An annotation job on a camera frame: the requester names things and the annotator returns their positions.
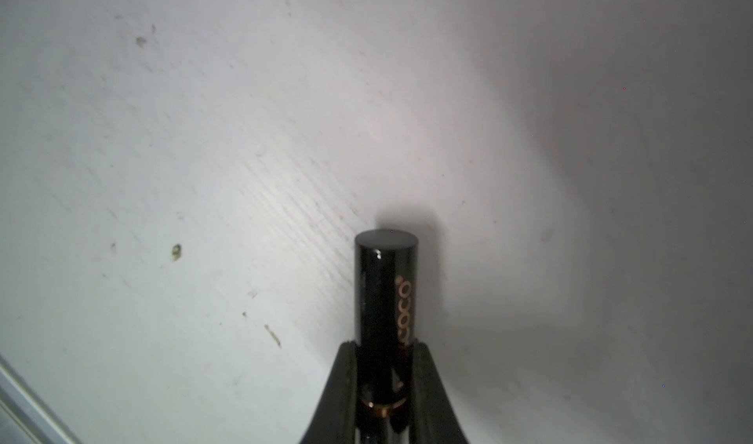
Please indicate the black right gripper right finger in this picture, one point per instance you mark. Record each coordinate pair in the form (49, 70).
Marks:
(432, 417)

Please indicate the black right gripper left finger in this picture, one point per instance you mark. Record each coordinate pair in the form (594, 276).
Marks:
(334, 420)

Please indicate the aluminium front rail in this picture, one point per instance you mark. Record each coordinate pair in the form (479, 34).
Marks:
(28, 417)

